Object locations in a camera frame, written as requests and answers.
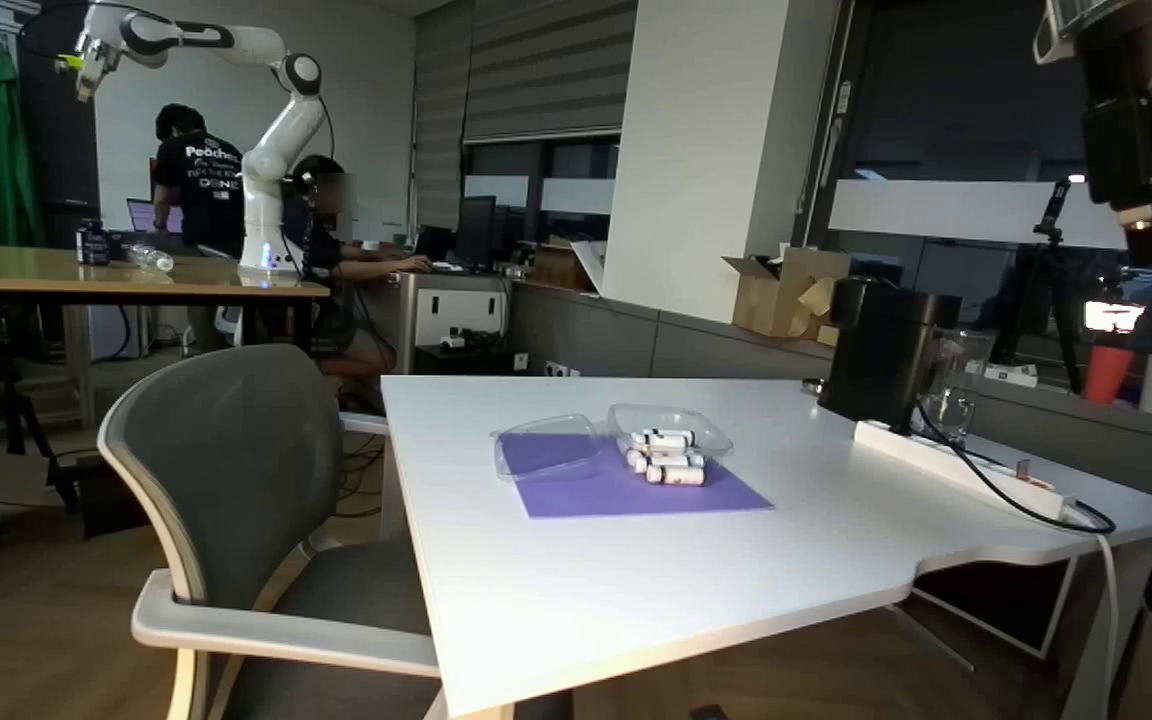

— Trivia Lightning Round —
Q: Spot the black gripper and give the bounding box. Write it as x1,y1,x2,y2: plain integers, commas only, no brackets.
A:
1077,10,1152,218

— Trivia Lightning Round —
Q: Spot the black box speaker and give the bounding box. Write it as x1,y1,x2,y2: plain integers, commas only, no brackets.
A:
820,276,963,436

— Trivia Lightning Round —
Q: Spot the open cardboard box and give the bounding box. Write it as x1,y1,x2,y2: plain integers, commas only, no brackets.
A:
722,246,857,350

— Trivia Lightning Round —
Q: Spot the clear plastic box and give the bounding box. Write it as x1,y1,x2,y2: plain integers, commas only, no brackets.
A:
492,400,736,492

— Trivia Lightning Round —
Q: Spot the red cup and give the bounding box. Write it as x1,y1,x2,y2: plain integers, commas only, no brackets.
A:
1078,345,1136,413

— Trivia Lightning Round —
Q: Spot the clear glass jar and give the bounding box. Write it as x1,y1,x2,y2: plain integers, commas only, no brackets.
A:
922,327,1000,442

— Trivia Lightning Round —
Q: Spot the white power strip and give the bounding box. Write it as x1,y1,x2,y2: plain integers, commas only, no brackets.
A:
851,415,1072,527

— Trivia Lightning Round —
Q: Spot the white tube black cap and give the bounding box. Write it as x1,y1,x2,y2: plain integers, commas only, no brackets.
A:
623,443,709,471

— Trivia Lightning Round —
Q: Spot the white tube dark blue cap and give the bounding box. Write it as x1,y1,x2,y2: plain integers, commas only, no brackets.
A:
644,462,710,492

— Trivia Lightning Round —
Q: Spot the grey window blind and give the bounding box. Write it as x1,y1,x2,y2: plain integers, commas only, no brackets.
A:
410,0,638,153

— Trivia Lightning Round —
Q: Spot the purple paper sheet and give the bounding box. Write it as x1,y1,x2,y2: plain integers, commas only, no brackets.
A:
492,427,774,525

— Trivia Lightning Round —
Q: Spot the black monitor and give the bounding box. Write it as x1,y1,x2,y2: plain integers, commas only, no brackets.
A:
452,196,520,273

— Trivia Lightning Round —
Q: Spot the white drawer cabinet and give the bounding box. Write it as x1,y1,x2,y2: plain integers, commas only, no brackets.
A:
390,267,515,362

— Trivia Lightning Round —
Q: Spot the seated person dark hair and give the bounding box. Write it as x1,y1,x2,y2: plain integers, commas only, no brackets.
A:
284,153,434,404

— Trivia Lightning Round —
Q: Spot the standing person black shirt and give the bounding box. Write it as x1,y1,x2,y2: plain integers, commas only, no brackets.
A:
147,102,247,260

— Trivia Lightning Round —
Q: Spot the grey office chair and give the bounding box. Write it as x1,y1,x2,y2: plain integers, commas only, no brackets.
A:
90,340,445,720

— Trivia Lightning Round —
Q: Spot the open laptop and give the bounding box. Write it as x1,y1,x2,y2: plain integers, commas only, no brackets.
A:
123,196,192,246

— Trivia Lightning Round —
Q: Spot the wooden table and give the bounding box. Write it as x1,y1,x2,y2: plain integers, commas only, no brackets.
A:
0,238,336,427

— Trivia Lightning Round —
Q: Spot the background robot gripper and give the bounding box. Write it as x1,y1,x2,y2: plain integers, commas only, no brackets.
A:
51,29,120,103

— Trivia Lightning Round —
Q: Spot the small black tripod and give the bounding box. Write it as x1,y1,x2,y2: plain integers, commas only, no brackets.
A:
0,362,64,471

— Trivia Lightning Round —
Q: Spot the tall black camera tripod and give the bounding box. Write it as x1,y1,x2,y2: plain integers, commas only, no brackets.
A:
986,174,1096,394

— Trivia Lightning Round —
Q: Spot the black power cable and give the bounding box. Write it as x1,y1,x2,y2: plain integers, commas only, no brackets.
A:
910,394,1118,536

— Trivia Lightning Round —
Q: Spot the white power cable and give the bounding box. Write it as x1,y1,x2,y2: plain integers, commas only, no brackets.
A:
1093,527,1129,720

